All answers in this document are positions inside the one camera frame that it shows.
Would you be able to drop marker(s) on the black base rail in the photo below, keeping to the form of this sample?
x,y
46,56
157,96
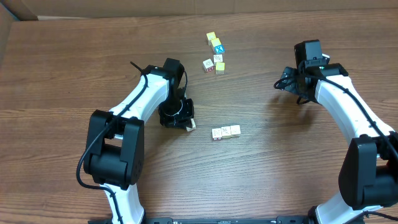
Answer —
x,y
278,220

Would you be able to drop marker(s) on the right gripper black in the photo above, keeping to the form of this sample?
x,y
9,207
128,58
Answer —
x,y
288,84

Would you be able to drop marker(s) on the plain white wooden block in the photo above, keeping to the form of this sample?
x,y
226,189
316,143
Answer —
x,y
235,130

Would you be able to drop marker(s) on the blue pictogram block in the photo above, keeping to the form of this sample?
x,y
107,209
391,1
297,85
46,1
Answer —
x,y
192,125

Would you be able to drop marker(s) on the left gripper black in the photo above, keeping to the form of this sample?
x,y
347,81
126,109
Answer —
x,y
183,118

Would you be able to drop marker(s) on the blue X block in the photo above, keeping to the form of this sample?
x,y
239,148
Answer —
x,y
219,49

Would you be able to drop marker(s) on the white patterned block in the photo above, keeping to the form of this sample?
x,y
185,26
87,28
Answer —
x,y
217,58

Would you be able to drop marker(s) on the cardboard box wall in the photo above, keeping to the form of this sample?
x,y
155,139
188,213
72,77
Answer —
x,y
32,9

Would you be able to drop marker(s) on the white block red side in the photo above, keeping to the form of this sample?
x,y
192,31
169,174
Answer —
x,y
208,65

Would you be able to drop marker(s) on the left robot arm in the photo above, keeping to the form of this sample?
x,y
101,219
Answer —
x,y
114,154

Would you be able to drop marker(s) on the white block red letters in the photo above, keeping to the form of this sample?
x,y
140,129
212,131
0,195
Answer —
x,y
216,133

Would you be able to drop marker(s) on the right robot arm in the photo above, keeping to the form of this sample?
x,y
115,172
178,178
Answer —
x,y
368,177

